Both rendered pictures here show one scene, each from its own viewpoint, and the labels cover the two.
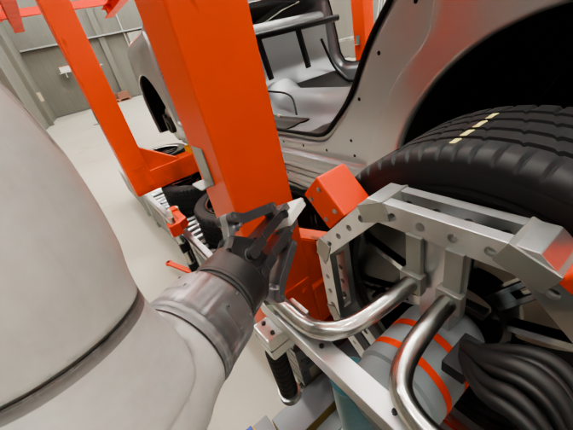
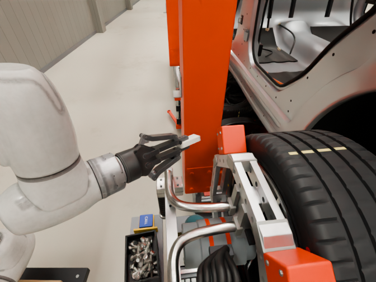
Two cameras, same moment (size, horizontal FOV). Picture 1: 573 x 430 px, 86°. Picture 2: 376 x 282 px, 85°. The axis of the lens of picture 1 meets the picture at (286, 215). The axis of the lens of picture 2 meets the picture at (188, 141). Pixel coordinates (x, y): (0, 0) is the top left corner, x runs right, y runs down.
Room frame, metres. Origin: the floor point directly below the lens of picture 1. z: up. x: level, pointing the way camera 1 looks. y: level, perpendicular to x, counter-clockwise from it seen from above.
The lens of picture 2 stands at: (0.00, -0.19, 1.51)
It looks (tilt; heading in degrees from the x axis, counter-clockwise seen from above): 41 degrees down; 24
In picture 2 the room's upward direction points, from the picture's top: straight up
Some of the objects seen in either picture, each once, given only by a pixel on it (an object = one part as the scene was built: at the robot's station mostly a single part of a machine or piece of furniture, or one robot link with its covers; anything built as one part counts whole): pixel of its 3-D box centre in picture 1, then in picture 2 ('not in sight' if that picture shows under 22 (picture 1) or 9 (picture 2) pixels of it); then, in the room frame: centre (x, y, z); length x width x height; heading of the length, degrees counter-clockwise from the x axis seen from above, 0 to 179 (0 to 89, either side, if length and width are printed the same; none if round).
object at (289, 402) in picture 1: (282, 371); (163, 203); (0.36, 0.08, 0.83); 0.04 x 0.04 x 0.16
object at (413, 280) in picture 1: (338, 276); (197, 182); (0.36, -0.06, 1.03); 0.19 x 0.18 x 0.11; 121
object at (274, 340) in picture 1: (283, 327); (169, 186); (0.38, 0.05, 0.93); 0.09 x 0.05 x 0.05; 121
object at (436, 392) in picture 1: (415, 366); (216, 241); (0.30, -0.15, 0.85); 0.21 x 0.14 x 0.14; 121
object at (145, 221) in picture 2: not in sight; (146, 221); (0.42, 0.24, 0.47); 0.07 x 0.07 x 0.02; 31
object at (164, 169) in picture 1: (176, 155); not in sight; (2.57, 0.77, 0.69); 0.52 x 0.17 x 0.35; 121
